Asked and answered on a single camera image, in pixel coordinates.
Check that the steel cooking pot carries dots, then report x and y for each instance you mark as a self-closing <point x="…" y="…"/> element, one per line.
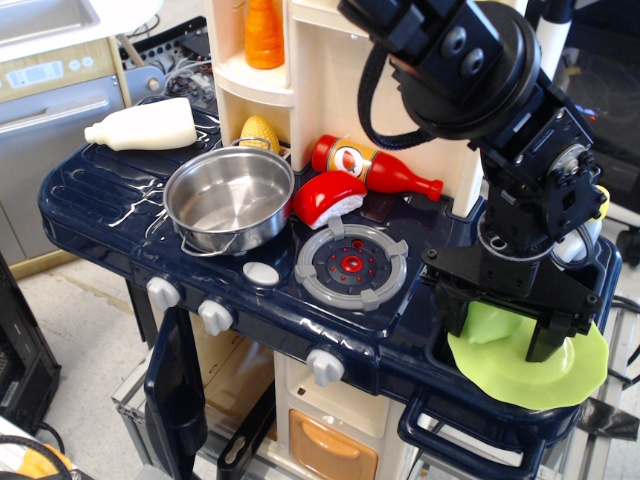
<point x="229" y="200"/>

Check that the grey toy stove burner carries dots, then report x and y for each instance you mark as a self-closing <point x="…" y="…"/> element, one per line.
<point x="352" y="266"/>

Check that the grey toy dishwasher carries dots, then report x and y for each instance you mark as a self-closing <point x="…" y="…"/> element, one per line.
<point x="47" y="101"/>

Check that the grey stove knob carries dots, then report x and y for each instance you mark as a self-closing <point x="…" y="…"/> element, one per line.
<point x="325" y="366"/>
<point x="163" y="295"/>
<point x="216" y="317"/>

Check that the navy cream toy kitchen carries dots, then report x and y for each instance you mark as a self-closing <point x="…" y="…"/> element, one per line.
<point x="401" y="393"/>

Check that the grey middle stove knob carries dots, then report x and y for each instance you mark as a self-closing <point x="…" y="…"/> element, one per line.
<point x="216" y="317"/>

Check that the navy oven door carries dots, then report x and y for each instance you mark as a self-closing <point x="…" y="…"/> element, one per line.
<point x="175" y="403"/>

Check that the grey round button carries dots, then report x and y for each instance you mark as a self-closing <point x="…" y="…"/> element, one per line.
<point x="261" y="274"/>

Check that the white plastic bottle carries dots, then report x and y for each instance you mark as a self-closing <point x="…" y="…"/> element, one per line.
<point x="162" y="125"/>

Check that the light green plastic plate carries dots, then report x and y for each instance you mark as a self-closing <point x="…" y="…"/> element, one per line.
<point x="566" y="379"/>

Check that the white pvc pipe frame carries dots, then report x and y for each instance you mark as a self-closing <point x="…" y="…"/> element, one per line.
<point x="591" y="48"/>

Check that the red ketchup bottle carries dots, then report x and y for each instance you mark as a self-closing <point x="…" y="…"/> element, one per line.
<point x="379" y="171"/>

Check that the grey left stove knob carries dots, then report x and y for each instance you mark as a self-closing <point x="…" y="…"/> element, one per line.
<point x="163" y="295"/>

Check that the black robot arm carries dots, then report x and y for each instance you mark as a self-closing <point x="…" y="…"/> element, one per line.
<point x="463" y="70"/>

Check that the orange toy drawer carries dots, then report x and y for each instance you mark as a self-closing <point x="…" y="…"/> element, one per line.
<point x="328" y="453"/>

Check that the grey right stove knob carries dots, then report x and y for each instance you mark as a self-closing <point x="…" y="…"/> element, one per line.
<point x="325" y="366"/>

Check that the green toy pear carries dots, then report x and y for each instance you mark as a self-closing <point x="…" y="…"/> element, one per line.
<point x="486" y="323"/>

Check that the red white toy sushi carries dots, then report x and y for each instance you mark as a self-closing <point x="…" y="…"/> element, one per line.
<point x="328" y="195"/>

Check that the yellow toy corn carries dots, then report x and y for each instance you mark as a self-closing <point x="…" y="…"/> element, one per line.
<point x="258" y="132"/>

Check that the orange toy carrot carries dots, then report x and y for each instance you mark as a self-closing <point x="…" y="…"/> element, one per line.
<point x="263" y="37"/>

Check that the grey yellow toy faucet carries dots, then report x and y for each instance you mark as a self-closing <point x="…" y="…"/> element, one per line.
<point x="576" y="247"/>

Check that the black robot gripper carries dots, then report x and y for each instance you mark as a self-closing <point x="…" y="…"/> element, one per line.
<point x="560" y="304"/>

